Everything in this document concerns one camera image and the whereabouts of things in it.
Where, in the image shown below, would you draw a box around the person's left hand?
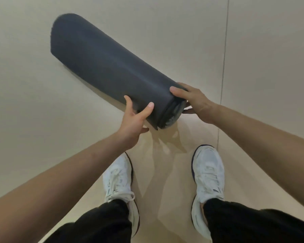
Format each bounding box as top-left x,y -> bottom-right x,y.
118,95 -> 155,150

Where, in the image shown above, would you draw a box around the person's right hand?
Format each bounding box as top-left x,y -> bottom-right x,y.
169,82 -> 218,124

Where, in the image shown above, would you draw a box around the grey yoga mat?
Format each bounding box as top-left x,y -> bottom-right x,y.
50,13 -> 188,130

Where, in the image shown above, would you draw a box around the person's right forearm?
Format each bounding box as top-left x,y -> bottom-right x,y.
209,103 -> 304,214

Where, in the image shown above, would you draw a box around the person's left forearm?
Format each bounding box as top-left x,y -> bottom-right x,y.
0,131 -> 136,243

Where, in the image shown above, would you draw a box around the person's left white sneaker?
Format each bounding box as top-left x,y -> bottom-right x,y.
102,152 -> 140,237

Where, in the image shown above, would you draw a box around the person's white sneaker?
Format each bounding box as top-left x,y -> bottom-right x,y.
191,144 -> 225,240
102,152 -> 140,237

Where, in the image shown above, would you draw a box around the person's right white sneaker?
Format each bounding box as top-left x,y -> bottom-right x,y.
191,144 -> 225,240

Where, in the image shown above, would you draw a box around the black trousers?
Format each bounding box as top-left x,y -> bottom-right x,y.
43,198 -> 304,243

